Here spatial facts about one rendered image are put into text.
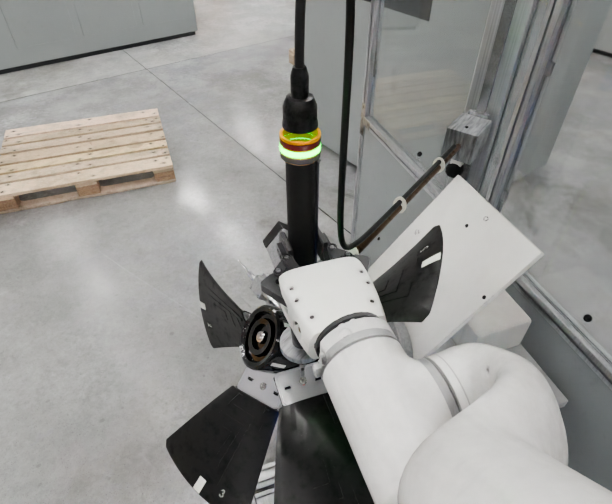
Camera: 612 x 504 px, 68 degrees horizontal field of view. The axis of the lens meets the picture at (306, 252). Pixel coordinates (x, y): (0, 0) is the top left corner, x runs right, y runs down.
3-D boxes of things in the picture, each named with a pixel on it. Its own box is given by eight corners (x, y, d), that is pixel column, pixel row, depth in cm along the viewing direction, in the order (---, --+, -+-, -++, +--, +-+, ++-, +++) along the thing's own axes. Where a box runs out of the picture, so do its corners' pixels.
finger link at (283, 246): (275, 289, 54) (261, 254, 59) (300, 283, 55) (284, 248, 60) (274, 270, 52) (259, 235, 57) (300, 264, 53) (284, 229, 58)
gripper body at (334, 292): (306, 381, 48) (276, 304, 55) (394, 355, 50) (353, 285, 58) (306, 337, 43) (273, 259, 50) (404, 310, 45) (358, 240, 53)
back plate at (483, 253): (259, 335, 131) (256, 334, 131) (428, 146, 106) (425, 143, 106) (323, 531, 94) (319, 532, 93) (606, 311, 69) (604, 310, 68)
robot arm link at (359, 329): (317, 399, 47) (307, 375, 49) (395, 375, 49) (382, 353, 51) (319, 351, 41) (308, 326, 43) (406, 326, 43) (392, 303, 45)
